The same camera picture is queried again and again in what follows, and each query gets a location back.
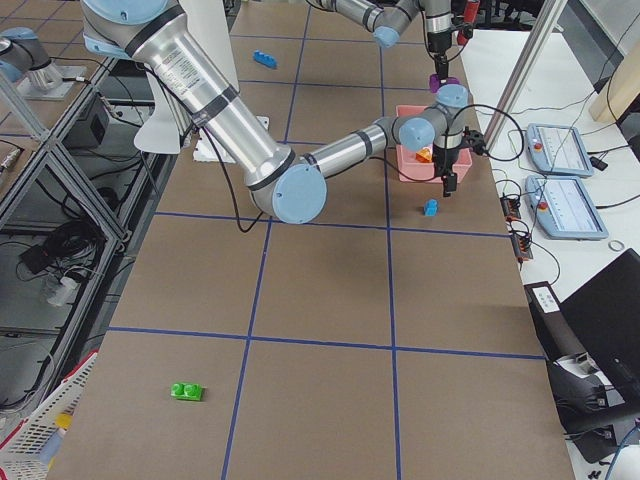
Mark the lower blue teach pendant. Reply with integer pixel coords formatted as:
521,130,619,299
524,175,609,240

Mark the red bottle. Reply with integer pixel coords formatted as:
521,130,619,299
457,0,480,46

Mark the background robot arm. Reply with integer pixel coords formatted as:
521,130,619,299
1,27,86,101

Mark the purple toy block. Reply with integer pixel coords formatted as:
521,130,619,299
429,74,460,94

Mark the pink plastic box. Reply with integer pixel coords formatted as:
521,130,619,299
394,104,474,184

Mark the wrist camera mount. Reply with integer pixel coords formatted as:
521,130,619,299
462,127,488,156

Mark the green toy block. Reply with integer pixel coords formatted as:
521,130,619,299
170,382,204,402

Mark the blue teach pendant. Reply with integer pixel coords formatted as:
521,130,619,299
525,123,594,178
524,175,609,240

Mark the white wire basket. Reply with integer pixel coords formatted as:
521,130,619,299
1,349,98,479

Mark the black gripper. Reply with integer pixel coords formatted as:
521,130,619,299
433,147,461,197
427,30,452,80

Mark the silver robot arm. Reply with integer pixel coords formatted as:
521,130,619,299
80,1,470,224
309,0,475,92

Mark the aluminium frame post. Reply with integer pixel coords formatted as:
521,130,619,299
484,0,568,150

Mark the small blue toy block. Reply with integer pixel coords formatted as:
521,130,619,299
423,199,439,217

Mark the orange toy block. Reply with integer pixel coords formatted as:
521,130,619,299
415,147,433,163

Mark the long blue toy block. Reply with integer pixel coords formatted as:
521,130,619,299
252,50,278,69

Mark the upper blue teach pendant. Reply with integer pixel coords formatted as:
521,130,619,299
525,123,594,178

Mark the orange black usb hub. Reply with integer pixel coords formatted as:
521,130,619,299
500,195,533,265

